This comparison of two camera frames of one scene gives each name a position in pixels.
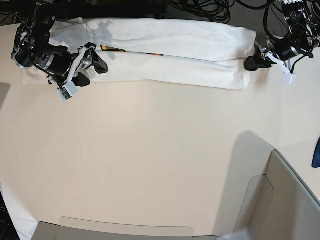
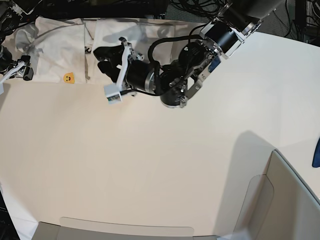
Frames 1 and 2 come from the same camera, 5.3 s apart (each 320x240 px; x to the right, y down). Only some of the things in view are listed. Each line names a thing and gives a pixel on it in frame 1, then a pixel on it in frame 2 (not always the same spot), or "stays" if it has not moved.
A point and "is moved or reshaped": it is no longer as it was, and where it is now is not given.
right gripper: x=282 y=51 to x=139 y=74
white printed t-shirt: x=146 y=52 is moved or reshaped
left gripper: x=60 y=62 to x=6 y=63
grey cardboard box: x=278 y=205 stays
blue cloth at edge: x=316 y=158 stays
